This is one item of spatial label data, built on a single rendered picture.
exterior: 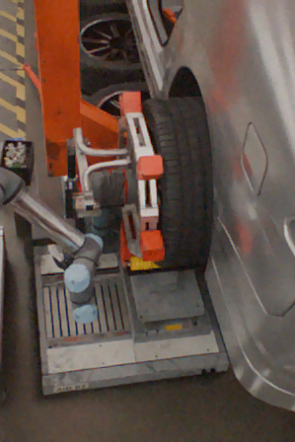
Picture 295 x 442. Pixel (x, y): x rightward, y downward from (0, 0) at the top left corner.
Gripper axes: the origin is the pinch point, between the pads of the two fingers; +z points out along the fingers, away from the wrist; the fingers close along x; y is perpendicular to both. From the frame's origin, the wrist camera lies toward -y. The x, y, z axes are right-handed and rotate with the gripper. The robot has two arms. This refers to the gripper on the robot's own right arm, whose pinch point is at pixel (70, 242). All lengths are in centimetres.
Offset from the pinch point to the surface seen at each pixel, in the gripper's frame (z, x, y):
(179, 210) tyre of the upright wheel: -3.9, -38.3, 10.8
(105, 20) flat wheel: 212, -51, -27
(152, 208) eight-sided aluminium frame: 0.7, -29.9, 9.3
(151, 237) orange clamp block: -3.8, -28.6, -0.3
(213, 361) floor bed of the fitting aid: -9, -57, -83
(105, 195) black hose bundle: 7.3, -14.4, 12.8
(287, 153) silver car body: -49, -50, 69
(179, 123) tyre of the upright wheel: 20, -44, 30
